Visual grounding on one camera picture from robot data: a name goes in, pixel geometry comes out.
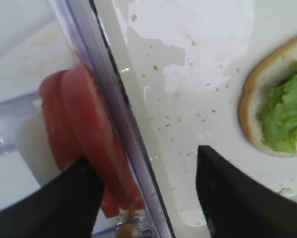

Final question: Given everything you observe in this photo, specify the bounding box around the remaining tomato slice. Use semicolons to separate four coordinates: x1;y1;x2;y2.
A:
39;70;119;218

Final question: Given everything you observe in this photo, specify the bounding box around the clear left long rail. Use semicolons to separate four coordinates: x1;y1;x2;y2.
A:
50;0;176;238

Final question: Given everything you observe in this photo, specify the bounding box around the clear left upper divider rail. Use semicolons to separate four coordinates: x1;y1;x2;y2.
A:
0;92;41;156

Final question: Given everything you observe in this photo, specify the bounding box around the metal serving tray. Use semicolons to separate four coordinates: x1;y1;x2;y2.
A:
94;0;297;238

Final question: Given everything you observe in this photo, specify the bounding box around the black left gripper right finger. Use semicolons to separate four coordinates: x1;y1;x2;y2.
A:
196;145;297;238

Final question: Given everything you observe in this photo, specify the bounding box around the bun bottom on tray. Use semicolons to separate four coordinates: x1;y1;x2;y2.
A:
238;36;297;158

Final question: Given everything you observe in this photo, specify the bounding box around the white parchment paper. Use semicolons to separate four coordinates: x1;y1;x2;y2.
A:
129;0;254;91

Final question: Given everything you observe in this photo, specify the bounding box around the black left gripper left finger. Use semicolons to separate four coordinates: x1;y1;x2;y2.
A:
0;157;104;238

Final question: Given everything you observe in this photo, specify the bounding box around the green lettuce leaf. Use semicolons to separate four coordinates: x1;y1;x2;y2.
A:
259;72;297;154

